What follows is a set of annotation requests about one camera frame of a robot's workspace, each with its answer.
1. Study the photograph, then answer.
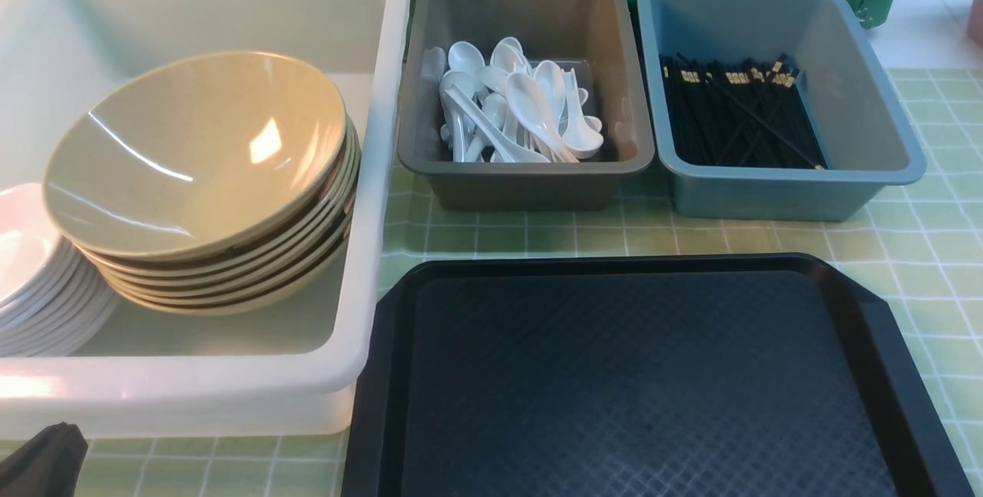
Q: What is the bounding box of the stack of tan bowls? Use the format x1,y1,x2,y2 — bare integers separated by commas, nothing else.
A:
77,117,362,317

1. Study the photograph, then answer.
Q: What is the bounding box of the large white plastic tub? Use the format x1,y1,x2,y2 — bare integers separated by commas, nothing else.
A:
2,0,411,439

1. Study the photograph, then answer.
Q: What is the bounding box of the tan noodle bowl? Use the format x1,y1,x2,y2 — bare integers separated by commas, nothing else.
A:
41,50,357,262

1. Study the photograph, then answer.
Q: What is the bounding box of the black serving tray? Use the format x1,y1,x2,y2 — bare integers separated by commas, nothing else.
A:
340,253,974,496

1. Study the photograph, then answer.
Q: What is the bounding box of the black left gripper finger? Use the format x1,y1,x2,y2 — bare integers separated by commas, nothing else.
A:
1,422,88,496

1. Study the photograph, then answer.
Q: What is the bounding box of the green checkered tablecloth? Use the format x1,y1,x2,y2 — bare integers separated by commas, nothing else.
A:
76,68,982,496

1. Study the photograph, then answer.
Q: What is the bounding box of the stack of white plates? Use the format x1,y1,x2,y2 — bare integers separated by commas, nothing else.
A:
1,182,121,357

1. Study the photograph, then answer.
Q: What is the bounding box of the pile of black chopsticks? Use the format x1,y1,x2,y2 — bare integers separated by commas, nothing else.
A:
660,53,829,169

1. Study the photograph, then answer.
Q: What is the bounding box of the grey plastic bin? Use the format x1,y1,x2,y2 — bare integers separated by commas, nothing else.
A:
396,0,656,211

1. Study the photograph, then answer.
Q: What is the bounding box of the pile of white spoons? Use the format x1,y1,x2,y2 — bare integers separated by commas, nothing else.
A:
421,36,605,164

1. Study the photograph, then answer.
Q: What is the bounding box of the blue plastic bin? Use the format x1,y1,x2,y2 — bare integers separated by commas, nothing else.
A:
637,0,926,221

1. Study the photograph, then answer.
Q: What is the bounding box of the white soup spoon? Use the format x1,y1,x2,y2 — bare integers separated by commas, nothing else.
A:
505,72,580,162

